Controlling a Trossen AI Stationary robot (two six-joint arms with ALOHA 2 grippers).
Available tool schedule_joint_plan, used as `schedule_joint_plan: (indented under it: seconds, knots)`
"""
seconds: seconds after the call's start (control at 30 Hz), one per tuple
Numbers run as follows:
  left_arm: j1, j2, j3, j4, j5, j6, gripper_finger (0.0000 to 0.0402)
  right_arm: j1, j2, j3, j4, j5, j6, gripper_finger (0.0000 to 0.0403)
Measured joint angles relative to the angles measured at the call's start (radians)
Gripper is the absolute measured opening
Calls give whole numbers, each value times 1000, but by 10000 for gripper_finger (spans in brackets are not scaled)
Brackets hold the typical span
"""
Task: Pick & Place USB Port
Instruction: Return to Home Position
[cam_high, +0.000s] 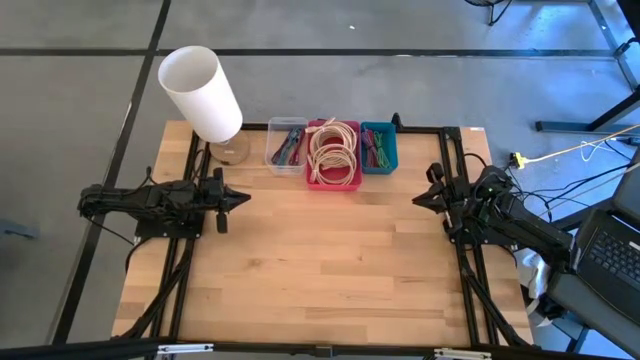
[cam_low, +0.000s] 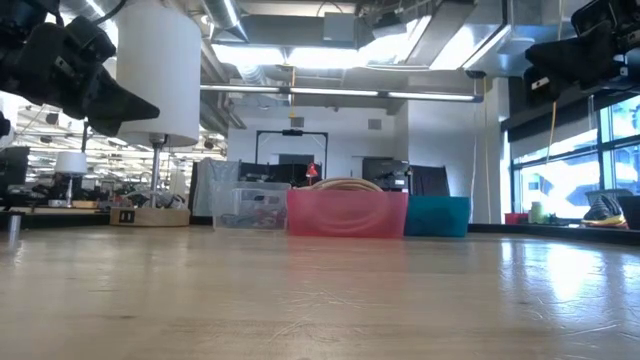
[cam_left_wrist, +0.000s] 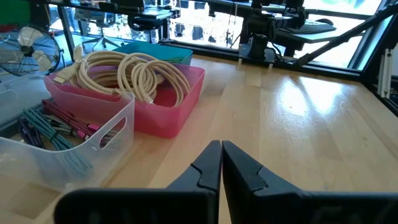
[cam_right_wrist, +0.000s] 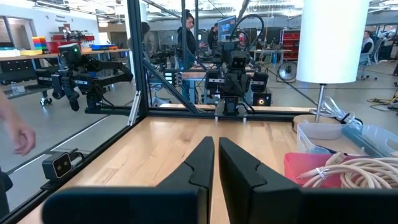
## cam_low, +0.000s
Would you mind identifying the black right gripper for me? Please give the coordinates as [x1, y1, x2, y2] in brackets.
[522, 21, 640, 107]

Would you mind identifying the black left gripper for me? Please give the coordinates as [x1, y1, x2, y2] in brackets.
[0, 21, 162, 138]

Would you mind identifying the cream cable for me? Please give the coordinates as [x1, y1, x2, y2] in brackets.
[293, 175, 385, 193]

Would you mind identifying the black metal stand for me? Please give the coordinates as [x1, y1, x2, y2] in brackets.
[81, 119, 115, 166]

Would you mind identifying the white lamp with wooden base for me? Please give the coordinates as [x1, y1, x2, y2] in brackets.
[108, 0, 203, 228]

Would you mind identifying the small white lamp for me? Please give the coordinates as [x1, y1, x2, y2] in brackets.
[53, 151, 89, 207]

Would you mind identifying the black monitor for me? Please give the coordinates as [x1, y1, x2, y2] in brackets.
[0, 145, 30, 194]

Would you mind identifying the translucent plastic sheet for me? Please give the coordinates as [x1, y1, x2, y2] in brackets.
[192, 157, 242, 217]

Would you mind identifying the long ceiling light fixture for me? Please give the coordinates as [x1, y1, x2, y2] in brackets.
[199, 83, 485, 104]

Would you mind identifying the pale green cup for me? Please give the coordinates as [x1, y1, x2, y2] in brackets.
[528, 200, 550, 224]

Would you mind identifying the black yellow fabric bundle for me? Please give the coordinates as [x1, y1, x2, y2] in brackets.
[581, 194, 627, 227]

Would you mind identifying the black container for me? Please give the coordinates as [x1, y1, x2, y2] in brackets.
[618, 195, 640, 230]

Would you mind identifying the clear plastic bin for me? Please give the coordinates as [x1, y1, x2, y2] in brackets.
[212, 180, 292, 231]

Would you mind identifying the black divider panel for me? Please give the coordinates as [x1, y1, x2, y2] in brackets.
[238, 160, 322, 190]

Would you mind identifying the black curtain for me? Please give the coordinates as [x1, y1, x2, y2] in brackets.
[408, 165, 451, 198]

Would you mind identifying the teal plastic bin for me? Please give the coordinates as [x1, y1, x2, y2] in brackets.
[403, 195, 471, 238]

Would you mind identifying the black equipment box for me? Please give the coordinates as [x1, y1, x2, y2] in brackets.
[361, 157, 411, 193]

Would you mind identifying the grey ceiling box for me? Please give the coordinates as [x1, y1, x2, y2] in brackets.
[322, 11, 359, 43]

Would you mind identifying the pink plastic bin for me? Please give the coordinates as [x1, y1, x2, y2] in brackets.
[286, 189, 409, 239]

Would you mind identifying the silver ventilation duct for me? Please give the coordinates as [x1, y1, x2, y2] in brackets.
[367, 0, 614, 79]

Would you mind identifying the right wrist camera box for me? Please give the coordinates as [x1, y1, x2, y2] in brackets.
[571, 0, 640, 37]

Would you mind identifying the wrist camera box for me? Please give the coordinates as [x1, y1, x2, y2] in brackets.
[571, 0, 640, 37]
[64, 15, 118, 64]

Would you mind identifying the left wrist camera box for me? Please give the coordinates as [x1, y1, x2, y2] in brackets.
[64, 15, 118, 64]

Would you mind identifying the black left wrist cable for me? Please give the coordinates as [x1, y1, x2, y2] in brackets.
[92, 0, 129, 25]

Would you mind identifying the thin pale hanging cord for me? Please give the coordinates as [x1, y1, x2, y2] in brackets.
[480, 77, 494, 224]

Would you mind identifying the black frame rail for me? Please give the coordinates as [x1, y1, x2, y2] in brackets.
[467, 222, 640, 247]
[0, 212, 112, 230]

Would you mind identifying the round silver duct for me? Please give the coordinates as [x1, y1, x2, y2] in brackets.
[202, 0, 250, 42]

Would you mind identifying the silver metal post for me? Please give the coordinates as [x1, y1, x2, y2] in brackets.
[7, 212, 22, 246]

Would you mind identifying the black gantry frame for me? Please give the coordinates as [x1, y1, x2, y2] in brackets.
[254, 128, 330, 191]

